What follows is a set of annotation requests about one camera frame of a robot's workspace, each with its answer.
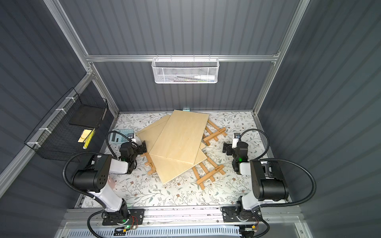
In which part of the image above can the wooden easel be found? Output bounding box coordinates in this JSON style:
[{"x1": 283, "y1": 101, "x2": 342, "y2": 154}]
[
  {"x1": 141, "y1": 152, "x2": 156, "y2": 175},
  {"x1": 202, "y1": 120, "x2": 227, "y2": 146},
  {"x1": 192, "y1": 157, "x2": 226, "y2": 190}
]

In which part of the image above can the light plywood board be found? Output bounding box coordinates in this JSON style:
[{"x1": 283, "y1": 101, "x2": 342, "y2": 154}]
[
  {"x1": 150, "y1": 110, "x2": 209, "y2": 164},
  {"x1": 147, "y1": 142, "x2": 207, "y2": 184},
  {"x1": 135, "y1": 114, "x2": 206, "y2": 153}
]

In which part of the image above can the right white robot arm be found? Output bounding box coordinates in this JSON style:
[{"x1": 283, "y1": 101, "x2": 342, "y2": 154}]
[{"x1": 222, "y1": 141, "x2": 289, "y2": 221}]

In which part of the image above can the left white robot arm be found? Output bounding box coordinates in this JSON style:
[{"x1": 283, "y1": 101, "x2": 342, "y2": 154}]
[{"x1": 63, "y1": 141, "x2": 147, "y2": 225}]

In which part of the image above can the floral table mat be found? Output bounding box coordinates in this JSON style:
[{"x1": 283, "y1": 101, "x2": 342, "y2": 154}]
[{"x1": 110, "y1": 111, "x2": 267, "y2": 207}]

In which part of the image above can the teal calculator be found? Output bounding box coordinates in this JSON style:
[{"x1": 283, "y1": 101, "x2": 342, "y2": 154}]
[{"x1": 109, "y1": 129, "x2": 134, "y2": 144}]

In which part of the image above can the yellow green pen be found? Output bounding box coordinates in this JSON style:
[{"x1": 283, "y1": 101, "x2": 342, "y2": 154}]
[{"x1": 83, "y1": 129, "x2": 95, "y2": 150}]

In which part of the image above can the yellow sticky note pad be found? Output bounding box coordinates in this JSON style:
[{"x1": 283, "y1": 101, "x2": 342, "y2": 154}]
[{"x1": 78, "y1": 129, "x2": 93, "y2": 143}]

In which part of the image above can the white marker in basket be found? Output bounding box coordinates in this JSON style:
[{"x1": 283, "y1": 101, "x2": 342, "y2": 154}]
[{"x1": 194, "y1": 75, "x2": 215, "y2": 82}]

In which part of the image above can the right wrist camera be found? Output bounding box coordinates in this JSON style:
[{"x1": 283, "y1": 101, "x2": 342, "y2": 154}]
[{"x1": 232, "y1": 132, "x2": 241, "y2": 149}]

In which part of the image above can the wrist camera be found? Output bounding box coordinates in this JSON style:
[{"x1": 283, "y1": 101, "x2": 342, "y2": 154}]
[
  {"x1": 232, "y1": 132, "x2": 241, "y2": 149},
  {"x1": 127, "y1": 133, "x2": 141, "y2": 145}
]

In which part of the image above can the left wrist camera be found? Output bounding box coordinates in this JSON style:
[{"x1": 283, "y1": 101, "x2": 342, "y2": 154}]
[{"x1": 127, "y1": 133, "x2": 141, "y2": 145}]

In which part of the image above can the black wire wall basket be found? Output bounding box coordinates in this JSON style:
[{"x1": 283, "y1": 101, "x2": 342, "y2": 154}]
[{"x1": 24, "y1": 88, "x2": 109, "y2": 161}]

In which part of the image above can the left black corrugated cable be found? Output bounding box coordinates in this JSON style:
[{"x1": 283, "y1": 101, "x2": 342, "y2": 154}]
[{"x1": 62, "y1": 151, "x2": 108, "y2": 200}]

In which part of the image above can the white wire mesh basket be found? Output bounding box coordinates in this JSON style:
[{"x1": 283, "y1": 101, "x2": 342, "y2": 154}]
[{"x1": 151, "y1": 57, "x2": 220, "y2": 84}]

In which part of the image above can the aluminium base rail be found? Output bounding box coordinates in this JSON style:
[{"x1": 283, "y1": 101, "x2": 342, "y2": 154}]
[{"x1": 59, "y1": 205, "x2": 307, "y2": 238}]

